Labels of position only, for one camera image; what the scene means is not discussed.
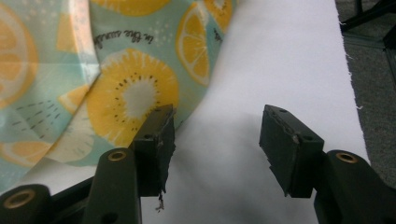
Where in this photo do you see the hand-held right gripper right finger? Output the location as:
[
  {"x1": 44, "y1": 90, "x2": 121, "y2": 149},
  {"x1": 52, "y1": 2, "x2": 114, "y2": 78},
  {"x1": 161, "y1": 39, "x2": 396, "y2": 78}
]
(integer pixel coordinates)
[{"x1": 259, "y1": 104, "x2": 396, "y2": 224}]

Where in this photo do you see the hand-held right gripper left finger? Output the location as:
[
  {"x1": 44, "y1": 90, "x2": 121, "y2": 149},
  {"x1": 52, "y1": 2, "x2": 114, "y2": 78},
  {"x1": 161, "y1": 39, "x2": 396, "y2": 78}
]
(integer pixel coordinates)
[{"x1": 83, "y1": 104, "x2": 177, "y2": 224}]

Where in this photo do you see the lemon print fabric cloth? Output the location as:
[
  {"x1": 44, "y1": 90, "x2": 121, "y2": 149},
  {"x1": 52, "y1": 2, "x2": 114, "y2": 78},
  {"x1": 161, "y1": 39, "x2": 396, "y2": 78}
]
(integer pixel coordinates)
[{"x1": 0, "y1": 0, "x2": 240, "y2": 194}]

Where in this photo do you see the white table cloth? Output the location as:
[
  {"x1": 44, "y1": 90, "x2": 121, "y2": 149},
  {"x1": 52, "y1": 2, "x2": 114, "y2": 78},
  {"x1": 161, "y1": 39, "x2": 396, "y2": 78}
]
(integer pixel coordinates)
[{"x1": 12, "y1": 0, "x2": 372, "y2": 224}]

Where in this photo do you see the black metal stand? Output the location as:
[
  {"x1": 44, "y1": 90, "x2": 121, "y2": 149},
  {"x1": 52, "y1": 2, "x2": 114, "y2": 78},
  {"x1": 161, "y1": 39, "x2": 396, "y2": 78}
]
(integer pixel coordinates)
[{"x1": 339, "y1": 0, "x2": 396, "y2": 85}]

